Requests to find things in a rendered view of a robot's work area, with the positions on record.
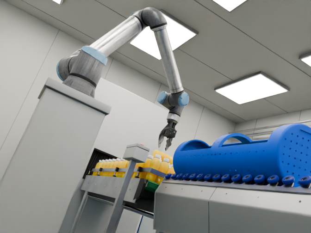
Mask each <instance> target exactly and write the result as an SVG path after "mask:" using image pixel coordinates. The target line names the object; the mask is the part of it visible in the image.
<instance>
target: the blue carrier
mask: <svg viewBox="0 0 311 233"><path fill-rule="evenodd" d="M231 137H233V138H236V139H238V140H239V141H240V142H236V143H228V144H223V143H224V142H225V141H226V140H227V139H229V138H231ZM173 168H174V171H175V173H177V175H178V174H180V173H183V175H185V174H187V173H189V174H190V175H192V174H194V173H195V174H196V175H199V174H204V176H206V175H207V174H212V177H213V176H214V175H216V174H220V175H221V177H222V176H224V175H226V174H230V176H231V178H232V177H233V176H234V175H237V174H239V175H241V179H240V180H241V182H240V183H239V184H242V183H244V182H243V180H242V178H243V177H244V176H246V175H252V177H253V179H252V183H251V184H255V183H256V182H255V181H254V178H255V177H256V176H258V175H264V176H265V180H264V182H265V183H264V185H268V184H269V183H268V181H267V179H268V178H269V177H270V176H272V175H277V176H278V177H279V181H278V185H277V186H282V185H284V184H283V183H282V179H283V178H284V177H285V176H288V175H292V176H294V178H295V180H294V182H293V183H294V185H293V187H299V186H300V184H299V183H298V180H299V179H300V178H301V177H302V176H310V177H311V127H309V126H307V125H305V124H302V123H294V124H288V125H283V126H280V127H278V128H277V129H275V130H274V131H273V132H272V134H271V135H270V137H269V139H263V140H255V141H252V140H251V139H250V138H249V137H247V136H246V135H244V134H240V133H233V134H227V135H223V136H221V137H219V138H217V139H216V140H215V141H214V143H213V145H212V146H209V145H208V144H207V143H205V142H204V141H201V140H189V141H185V142H183V143H181V144H180V145H179V146H178V147H177V149H176V151H175V153H174V156H173ZM231 178H230V182H229V183H232V182H233V181H232V180H231ZM220 179H221V178H220ZM221 182H223V181H222V179H221V181H220V183H221Z"/></svg>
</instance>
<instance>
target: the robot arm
mask: <svg viewBox="0 0 311 233"><path fill-rule="evenodd" d="M167 25H168V23H167V20H166V18H165V16H164V15H163V14H162V13H161V12H160V11H159V10H158V9H156V8H154V7H146V8H144V9H141V10H139V11H135V12H133V13H132V14H131V15H130V16H129V17H128V19H126V20H125V21H124V22H122V23H121V24H119V25H118V26H117V27H115V28H114V29H112V30H111V31H110V32H108V33H107V34H105V35H104V36H103V37H101V38H100V39H99V40H97V41H96V42H94V43H93V44H91V45H90V46H83V47H82V48H81V49H79V50H77V51H75V52H74V53H73V54H71V55H70V56H68V57H65V58H62V59H61V60H60V61H59V62H58V64H57V66H56V72H57V75H58V77H59V78H60V80H62V81H63V82H62V83H63V84H65V85H67V86H69V87H71V88H73V89H75V90H77V91H80V92H82V93H84V94H86V95H88V96H90V97H92V98H94V94H95V89H96V86H97V84H98V82H99V80H100V78H101V76H102V73H103V71H104V69H105V67H106V64H107V57H108V56H109V55H110V54H111V53H112V52H114V51H115V50H116V49H118V48H119V47H120V46H122V45H123V44H124V43H126V42H127V41H128V40H130V39H131V38H132V37H133V36H135V35H136V34H137V33H139V32H141V31H142V30H143V29H144V28H146V27H150V30H151V31H153V32H154V35H155V39H156V43H157V46H158V49H159V53H160V56H161V60H162V63H163V67H164V70H165V74H166V77H167V80H168V84H169V88H170V91H171V93H167V92H165V91H163V92H161V93H160V94H159V96H158V98H157V101H158V102H159V103H160V104H161V105H163V106H164V107H166V108H167V109H169V113H168V116H167V123H168V124H167V125H166V126H165V128H164V129H163V130H162V131H161V133H160V134H159V139H158V148H159V147H160V146H161V143H162V142H163V140H164V137H167V138H168V139H167V140H166V143H167V144H166V147H165V151H167V150H168V148H169V147H170V146H171V145H172V143H171V142H172V140H173V138H175V136H176V132H177V131H176V130H175V126H176V124H178V123H179V120H180V116H181V113H182V110H183V108H184V106H186V105H187V104H188V102H189V96H188V94H187V93H186V92H184V89H183V86H182V83H181V79H180V75H179V72H178V68H177V65H176V61H175V58H174V54H173V50H172V47H171V43H170V40H169V36H168V32H167V28H166V27H167Z"/></svg>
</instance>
